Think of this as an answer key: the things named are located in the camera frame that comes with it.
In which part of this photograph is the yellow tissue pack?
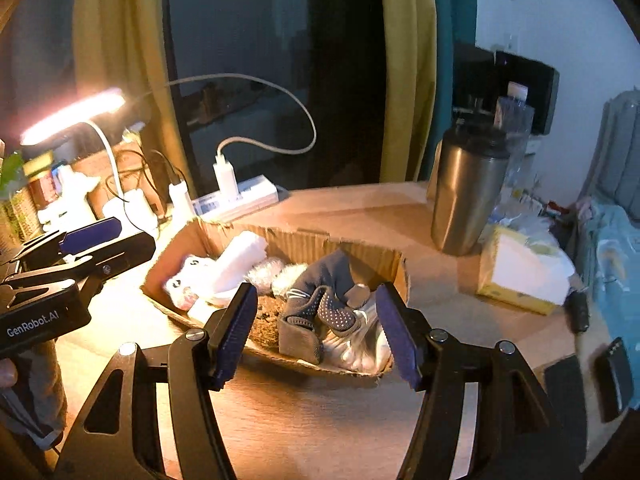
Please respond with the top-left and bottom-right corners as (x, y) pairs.
(476, 225), (576, 317)

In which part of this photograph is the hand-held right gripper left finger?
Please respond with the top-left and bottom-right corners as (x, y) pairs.
(52, 281), (259, 480)

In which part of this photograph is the teal curtain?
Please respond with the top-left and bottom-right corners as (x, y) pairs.
(430, 0), (478, 126)

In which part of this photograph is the white charging cable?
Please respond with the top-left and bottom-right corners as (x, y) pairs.
(165, 74), (318, 166)

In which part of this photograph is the steel tumbler with black lid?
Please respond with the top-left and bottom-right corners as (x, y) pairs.
(431, 125), (512, 257)

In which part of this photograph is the pile of small packets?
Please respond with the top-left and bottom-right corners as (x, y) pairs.
(500, 180), (573, 233)

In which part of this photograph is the black key fob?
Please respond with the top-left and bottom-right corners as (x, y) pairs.
(565, 290), (591, 333)

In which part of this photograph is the cardboard box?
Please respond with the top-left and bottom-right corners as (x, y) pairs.
(140, 217), (413, 378)

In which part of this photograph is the yellow curtain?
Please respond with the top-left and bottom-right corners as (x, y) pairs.
(377, 0), (438, 183)
(72, 0), (193, 191)

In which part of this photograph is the white paper tissue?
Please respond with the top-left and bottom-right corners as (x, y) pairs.
(197, 230), (269, 311)

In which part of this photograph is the clear plastic packet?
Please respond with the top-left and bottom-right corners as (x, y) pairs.
(320, 300), (396, 373)

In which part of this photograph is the brown jar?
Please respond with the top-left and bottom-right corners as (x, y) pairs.
(25, 160), (66, 208)

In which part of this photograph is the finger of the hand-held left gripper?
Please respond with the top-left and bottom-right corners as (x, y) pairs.
(0, 231), (157, 307)
(17, 216), (123, 266)

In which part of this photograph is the white charger with black cable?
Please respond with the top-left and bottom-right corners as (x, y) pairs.
(167, 182), (196, 221)

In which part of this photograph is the grey dotted sock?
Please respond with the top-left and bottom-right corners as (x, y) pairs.
(277, 250), (373, 366)

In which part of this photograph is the black phone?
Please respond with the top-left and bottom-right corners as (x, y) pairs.
(594, 337), (636, 423)

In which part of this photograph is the black charging cable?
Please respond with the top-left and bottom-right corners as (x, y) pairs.
(102, 147), (183, 206)

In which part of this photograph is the bubble wrap roll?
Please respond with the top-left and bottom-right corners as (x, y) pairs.
(245, 257), (308, 301)

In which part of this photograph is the grey padded headboard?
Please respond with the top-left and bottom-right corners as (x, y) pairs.
(585, 90), (640, 221)

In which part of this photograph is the light blue blanket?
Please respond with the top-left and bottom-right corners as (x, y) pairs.
(575, 197), (640, 341)

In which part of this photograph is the black flat pouch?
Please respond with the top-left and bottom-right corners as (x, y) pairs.
(544, 355), (586, 411)

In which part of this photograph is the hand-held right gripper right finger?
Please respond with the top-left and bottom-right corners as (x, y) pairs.
(375, 282), (586, 480)

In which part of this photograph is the white desk lamp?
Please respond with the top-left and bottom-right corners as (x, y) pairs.
(19, 87), (160, 241)

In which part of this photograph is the brown plush bear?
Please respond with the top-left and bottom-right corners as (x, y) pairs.
(247, 295), (286, 348)

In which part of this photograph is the clear water bottle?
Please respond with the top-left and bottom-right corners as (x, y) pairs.
(492, 81), (536, 226)

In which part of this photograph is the green plastic bottle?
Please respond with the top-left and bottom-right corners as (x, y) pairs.
(0, 152), (43, 246)

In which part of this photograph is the brown cardboard carton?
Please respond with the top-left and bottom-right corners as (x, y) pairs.
(72, 140), (166, 216)

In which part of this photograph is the white power strip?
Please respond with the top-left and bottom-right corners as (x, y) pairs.
(192, 175), (279, 221)

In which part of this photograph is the black television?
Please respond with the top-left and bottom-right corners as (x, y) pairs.
(452, 42), (561, 136)

